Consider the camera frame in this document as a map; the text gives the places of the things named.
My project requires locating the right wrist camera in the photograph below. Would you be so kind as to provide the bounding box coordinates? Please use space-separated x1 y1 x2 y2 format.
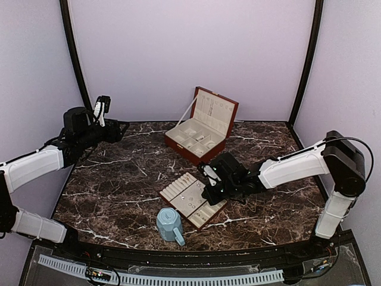
197 162 221 186

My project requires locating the white slotted cable duct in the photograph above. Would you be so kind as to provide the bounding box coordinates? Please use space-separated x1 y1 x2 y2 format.
38 254 284 285

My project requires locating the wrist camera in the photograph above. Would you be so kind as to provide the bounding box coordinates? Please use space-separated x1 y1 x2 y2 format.
197 162 221 186
93 95 111 127

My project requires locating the left black frame post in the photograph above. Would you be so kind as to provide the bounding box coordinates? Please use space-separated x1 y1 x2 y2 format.
59 0 92 111

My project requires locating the black front rail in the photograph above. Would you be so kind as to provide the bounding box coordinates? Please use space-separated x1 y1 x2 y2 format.
51 235 340 269

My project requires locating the red wooden jewelry box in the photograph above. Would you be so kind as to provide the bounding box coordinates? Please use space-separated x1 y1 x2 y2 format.
164 86 239 165

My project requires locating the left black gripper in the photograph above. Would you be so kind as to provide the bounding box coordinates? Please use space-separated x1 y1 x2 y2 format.
77 118 129 150

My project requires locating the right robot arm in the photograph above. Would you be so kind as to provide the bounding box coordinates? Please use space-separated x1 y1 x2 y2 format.
197 130 371 259

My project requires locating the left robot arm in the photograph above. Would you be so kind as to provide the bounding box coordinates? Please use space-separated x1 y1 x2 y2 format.
1 102 129 260

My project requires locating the light blue mug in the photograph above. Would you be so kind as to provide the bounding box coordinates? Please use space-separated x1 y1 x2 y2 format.
157 207 185 246

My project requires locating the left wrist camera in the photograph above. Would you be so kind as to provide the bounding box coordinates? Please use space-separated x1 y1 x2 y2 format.
93 95 111 127

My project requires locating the red jewelry tray insert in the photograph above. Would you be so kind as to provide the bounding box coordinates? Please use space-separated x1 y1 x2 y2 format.
159 172 227 231

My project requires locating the right black frame post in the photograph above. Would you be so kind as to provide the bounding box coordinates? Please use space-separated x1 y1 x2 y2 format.
288 0 324 128

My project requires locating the black frame post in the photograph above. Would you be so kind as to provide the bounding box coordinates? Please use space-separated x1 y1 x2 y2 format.
288 0 324 128
59 0 92 111

